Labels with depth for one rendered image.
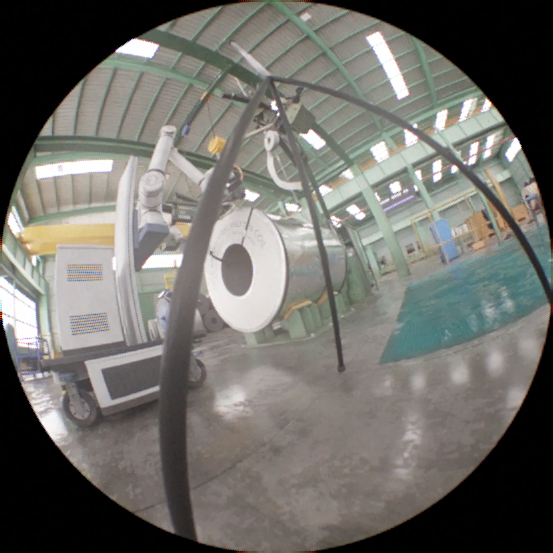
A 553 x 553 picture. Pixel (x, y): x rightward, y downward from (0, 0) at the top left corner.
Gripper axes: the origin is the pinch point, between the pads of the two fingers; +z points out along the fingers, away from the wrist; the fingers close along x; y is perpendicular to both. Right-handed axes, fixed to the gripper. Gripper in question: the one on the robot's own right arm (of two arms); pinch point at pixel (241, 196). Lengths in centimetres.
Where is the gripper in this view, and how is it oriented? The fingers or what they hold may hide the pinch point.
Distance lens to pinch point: 160.7
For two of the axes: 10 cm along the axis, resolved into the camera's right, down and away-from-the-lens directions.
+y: -7.5, -1.0, 6.6
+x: -4.9, 7.5, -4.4
